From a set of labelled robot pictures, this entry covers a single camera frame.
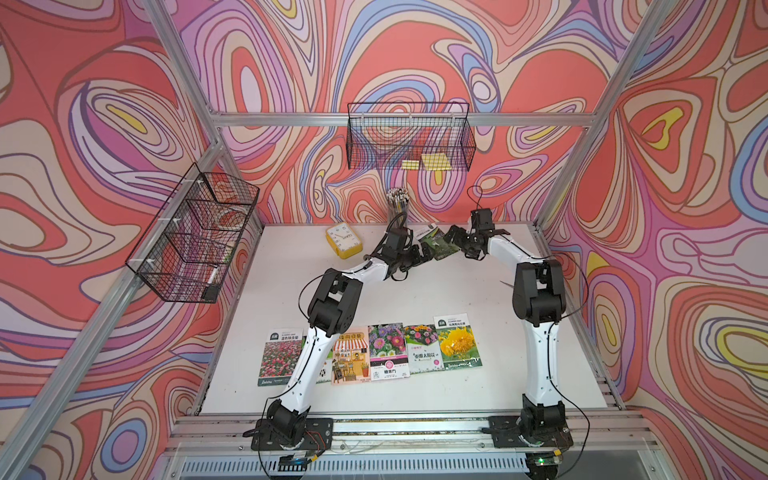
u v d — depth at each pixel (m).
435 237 1.16
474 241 0.84
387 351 0.87
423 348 0.88
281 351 0.88
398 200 1.04
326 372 0.84
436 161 0.91
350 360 0.86
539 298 0.62
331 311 0.65
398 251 0.88
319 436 0.72
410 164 0.83
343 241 1.12
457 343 0.88
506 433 0.72
